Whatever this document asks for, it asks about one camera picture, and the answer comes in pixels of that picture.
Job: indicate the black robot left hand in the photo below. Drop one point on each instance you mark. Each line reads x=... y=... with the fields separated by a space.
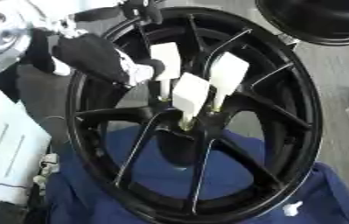
x=90 y=55

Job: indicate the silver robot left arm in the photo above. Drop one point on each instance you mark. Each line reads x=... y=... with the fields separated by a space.
x=9 y=140

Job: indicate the white pin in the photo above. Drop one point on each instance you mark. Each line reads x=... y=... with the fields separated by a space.
x=228 y=73
x=166 y=58
x=190 y=92

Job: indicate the black spoked wheel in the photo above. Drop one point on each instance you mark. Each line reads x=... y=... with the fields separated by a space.
x=289 y=122

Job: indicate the black round object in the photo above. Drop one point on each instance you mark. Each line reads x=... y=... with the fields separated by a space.
x=325 y=17

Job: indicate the small white piece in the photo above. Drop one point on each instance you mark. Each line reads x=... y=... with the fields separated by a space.
x=292 y=208

